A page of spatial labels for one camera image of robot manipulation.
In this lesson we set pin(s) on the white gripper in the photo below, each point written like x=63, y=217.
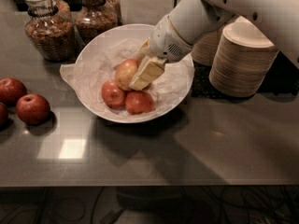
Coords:
x=166, y=42

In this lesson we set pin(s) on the yellow-red top apple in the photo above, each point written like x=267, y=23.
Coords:
x=125, y=72

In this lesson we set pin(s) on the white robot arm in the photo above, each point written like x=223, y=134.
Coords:
x=278, y=20

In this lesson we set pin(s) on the red apple front in bowl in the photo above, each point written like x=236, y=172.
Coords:
x=138, y=102

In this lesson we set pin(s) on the red apple in bowl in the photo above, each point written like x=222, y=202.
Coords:
x=113, y=96
x=138, y=102

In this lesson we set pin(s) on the red apple left in bowl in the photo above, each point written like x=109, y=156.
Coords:
x=113, y=96

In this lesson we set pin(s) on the white bowl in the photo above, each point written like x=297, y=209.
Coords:
x=135, y=31

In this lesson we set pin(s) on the red apple on table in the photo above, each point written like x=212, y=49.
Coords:
x=33, y=109

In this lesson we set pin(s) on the red apple far left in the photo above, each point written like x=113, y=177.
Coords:
x=11, y=90

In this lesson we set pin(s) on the white paper liner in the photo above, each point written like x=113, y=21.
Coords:
x=97, y=63

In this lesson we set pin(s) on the glass cereal jar rear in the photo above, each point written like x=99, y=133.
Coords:
x=110, y=0

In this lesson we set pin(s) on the glass cereal jar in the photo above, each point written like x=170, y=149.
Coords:
x=110, y=0
x=94, y=18
x=51, y=31

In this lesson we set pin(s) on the rear stack of paper bowls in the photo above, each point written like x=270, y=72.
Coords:
x=205, y=49

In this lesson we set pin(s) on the stack of paper bowls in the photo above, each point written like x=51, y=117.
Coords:
x=243, y=58
x=205, y=49

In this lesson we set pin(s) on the white box left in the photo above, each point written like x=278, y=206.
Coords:
x=144, y=11

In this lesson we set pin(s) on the glass cereal jar middle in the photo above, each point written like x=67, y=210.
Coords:
x=94, y=18

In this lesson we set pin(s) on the front stack of paper bowls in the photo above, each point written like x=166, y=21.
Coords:
x=243, y=58

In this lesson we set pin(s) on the glass cereal jar left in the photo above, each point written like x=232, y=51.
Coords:
x=51, y=31

